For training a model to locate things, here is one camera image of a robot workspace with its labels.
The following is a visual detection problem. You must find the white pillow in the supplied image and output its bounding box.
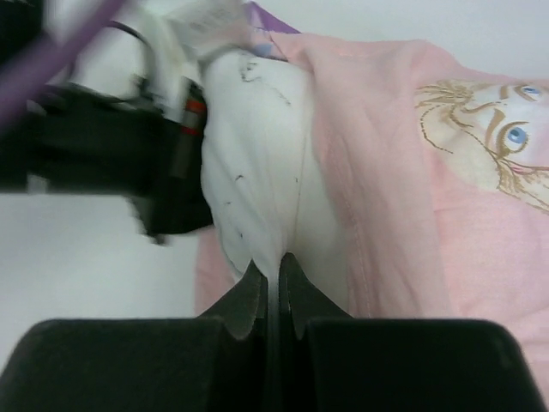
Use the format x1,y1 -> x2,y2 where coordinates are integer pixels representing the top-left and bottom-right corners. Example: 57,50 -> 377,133
201,51 -> 348,309

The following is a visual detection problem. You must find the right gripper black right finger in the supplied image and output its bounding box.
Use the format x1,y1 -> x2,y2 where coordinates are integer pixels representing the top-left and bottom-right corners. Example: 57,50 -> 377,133
279,253 -> 351,340

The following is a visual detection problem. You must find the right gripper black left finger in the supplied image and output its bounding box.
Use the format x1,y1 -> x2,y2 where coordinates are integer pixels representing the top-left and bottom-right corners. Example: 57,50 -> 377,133
197,261 -> 267,341

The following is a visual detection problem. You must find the pink purple pillowcase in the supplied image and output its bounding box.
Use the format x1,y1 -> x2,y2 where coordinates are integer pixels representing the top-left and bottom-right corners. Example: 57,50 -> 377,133
196,23 -> 548,391

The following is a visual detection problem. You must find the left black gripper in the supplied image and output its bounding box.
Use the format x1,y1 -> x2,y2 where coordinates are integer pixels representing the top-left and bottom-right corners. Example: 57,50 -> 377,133
1,82 -> 213,244

